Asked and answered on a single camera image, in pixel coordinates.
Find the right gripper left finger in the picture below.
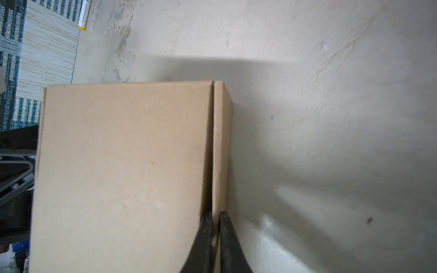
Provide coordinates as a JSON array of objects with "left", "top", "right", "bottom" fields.
[{"left": 180, "top": 212, "right": 213, "bottom": 273}]

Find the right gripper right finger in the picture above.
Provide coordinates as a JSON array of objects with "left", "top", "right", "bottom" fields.
[{"left": 219, "top": 211, "right": 253, "bottom": 273}]

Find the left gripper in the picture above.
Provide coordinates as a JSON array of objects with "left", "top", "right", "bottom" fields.
[{"left": 1, "top": 125, "right": 39, "bottom": 244}]

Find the brown cardboard box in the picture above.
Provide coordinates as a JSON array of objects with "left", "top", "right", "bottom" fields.
[{"left": 29, "top": 81, "right": 233, "bottom": 273}]

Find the yellow white marker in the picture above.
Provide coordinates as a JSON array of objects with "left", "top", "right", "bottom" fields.
[{"left": 77, "top": 0, "right": 91, "bottom": 31}]

